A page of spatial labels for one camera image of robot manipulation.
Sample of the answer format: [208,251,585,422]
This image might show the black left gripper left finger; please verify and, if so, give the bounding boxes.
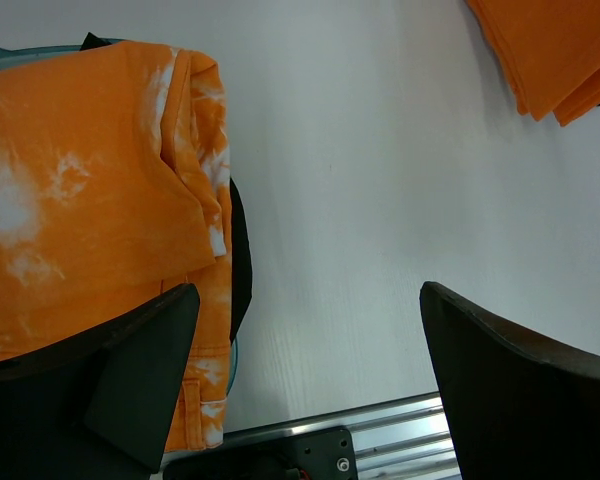
[0,284,200,479]

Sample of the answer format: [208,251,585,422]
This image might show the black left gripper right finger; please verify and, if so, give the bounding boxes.
[420,282,600,479]

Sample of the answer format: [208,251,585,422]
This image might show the plain orange trousers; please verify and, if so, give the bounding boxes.
[467,0,600,126]

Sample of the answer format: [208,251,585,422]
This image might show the orange tie-dye garment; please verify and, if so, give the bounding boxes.
[0,41,232,451]

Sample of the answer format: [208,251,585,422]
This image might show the aluminium front rail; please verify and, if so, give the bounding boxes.
[224,392,461,479]

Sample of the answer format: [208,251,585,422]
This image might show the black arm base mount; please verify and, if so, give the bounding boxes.
[163,428,358,480]

